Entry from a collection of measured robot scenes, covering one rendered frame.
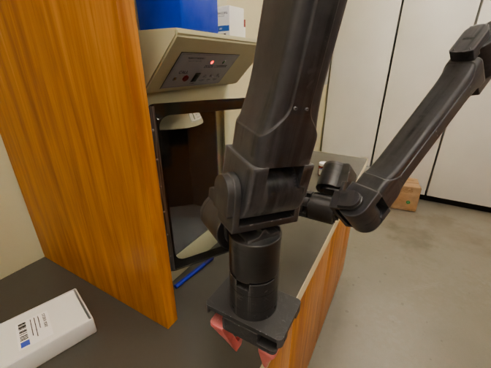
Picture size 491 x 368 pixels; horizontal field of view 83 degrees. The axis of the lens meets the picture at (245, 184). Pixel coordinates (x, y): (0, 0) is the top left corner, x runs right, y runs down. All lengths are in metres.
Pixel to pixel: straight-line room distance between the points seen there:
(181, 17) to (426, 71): 3.12
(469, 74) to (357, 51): 2.89
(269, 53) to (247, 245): 0.17
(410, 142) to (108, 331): 0.71
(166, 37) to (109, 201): 0.31
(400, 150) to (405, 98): 2.92
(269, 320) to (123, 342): 0.40
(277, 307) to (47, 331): 0.49
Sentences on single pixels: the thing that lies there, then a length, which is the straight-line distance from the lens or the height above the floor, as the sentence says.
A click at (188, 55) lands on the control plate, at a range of 0.54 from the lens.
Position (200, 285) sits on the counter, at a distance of 0.76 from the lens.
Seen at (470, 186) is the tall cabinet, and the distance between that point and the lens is 3.74.
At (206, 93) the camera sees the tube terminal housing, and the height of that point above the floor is 1.39.
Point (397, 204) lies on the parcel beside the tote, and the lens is 3.41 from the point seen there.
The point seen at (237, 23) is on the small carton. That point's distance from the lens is 0.69.
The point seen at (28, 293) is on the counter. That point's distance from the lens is 0.91.
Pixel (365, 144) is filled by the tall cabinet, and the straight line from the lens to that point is 3.60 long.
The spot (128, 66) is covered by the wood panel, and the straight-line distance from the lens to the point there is 0.45.
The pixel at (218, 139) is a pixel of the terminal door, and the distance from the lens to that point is 0.63.
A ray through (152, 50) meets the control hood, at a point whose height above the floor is 1.48.
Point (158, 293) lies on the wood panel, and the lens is 0.63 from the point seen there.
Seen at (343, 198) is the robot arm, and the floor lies 1.24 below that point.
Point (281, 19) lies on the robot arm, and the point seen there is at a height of 1.49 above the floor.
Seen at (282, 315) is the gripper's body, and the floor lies 1.19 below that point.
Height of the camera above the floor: 1.46
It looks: 24 degrees down
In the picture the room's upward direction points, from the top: straight up
